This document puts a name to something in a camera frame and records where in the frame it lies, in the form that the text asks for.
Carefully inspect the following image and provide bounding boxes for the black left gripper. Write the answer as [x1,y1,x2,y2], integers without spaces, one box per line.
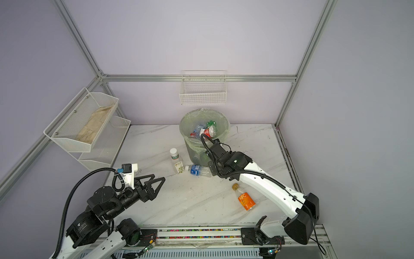
[106,175,165,221]

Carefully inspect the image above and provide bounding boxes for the green soda bottle yellow cap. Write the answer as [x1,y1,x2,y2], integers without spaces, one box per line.
[206,120,216,127]

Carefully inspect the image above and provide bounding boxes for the clear bottle green neck label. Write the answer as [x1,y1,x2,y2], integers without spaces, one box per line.
[169,148,184,174]

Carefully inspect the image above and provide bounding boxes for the orange NFC juice bottle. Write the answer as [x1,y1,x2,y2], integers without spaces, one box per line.
[232,183,256,211]

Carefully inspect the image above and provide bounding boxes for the red cap clear bottle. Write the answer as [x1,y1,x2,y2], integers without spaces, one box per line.
[199,125,217,138]

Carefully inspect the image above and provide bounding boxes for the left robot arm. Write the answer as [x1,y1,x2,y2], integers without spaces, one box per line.
[51,173,166,259]

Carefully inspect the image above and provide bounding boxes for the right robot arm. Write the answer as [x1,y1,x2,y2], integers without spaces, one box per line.
[202,137,320,245]

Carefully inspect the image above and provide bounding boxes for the grey mesh waste bin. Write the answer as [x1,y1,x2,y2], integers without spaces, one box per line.
[180,109,230,166]

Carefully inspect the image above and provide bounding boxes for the small bottle blue label near bin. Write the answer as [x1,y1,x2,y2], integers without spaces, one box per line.
[184,165,212,178]

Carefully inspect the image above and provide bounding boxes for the green plastic bin liner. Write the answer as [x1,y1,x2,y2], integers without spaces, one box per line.
[180,109,230,153]

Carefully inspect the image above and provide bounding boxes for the beige cloth in shelf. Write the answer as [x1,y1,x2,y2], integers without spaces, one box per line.
[75,105,113,144]

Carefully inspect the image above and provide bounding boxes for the white two-tier mesh shelf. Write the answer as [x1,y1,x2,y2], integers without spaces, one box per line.
[44,88,130,171]

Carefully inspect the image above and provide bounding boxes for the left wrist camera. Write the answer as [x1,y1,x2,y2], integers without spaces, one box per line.
[117,164,138,189]

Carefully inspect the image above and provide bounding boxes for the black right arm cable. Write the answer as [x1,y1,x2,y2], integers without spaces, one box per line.
[200,133,327,256]

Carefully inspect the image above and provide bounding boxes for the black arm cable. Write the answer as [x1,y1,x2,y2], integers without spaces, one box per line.
[51,167,125,259]
[200,133,327,256]

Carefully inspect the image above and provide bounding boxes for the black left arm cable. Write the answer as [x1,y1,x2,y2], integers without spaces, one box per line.
[51,167,125,259]

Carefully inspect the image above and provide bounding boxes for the white wire wall basket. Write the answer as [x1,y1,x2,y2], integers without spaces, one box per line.
[179,70,227,105]

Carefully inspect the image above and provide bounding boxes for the aluminium front rail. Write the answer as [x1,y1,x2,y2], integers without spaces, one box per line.
[115,226,337,259]

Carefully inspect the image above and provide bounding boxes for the aluminium frame profiles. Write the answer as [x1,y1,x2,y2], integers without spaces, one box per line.
[1,1,337,204]

